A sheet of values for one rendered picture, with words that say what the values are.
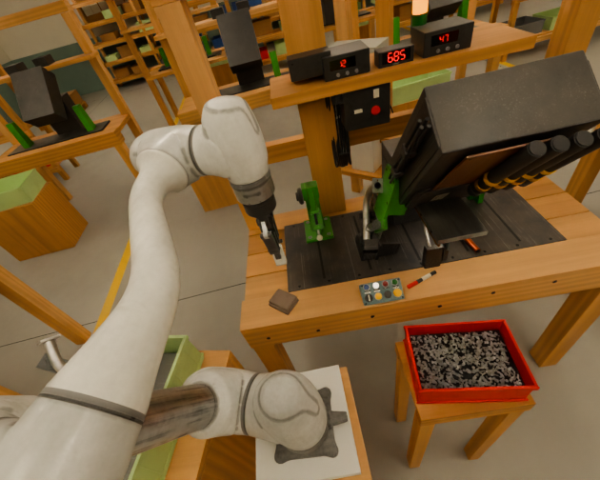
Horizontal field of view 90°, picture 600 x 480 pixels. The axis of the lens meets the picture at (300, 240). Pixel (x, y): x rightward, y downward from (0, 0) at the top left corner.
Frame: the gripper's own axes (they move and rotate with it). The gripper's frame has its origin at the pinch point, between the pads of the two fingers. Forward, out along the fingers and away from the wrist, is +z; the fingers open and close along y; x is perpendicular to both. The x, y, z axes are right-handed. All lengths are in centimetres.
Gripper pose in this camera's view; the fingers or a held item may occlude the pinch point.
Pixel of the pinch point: (278, 254)
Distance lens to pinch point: 82.7
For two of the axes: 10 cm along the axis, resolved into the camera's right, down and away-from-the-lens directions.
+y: 0.8, 6.8, -7.3
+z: 2.0, 7.0, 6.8
